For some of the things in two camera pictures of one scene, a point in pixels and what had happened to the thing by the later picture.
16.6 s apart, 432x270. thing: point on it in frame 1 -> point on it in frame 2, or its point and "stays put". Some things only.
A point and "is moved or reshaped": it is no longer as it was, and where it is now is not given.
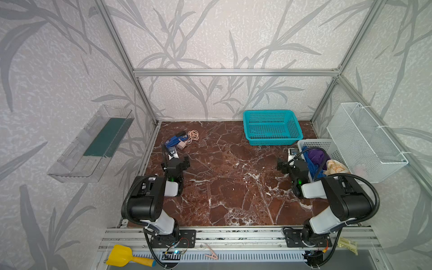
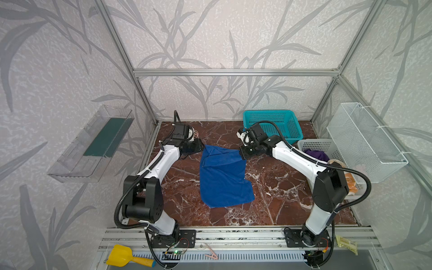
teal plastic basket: [271, 127] stays put
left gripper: [172, 156] -> [196, 145]
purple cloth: [319, 157] stays put
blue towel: [316, 171] is moved or reshaped
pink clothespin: [213, 255] stays put
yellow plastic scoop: [121, 256] stays put
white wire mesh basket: [363, 145] stays put
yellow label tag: [351, 245] stays put
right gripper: [288, 165] -> [248, 151]
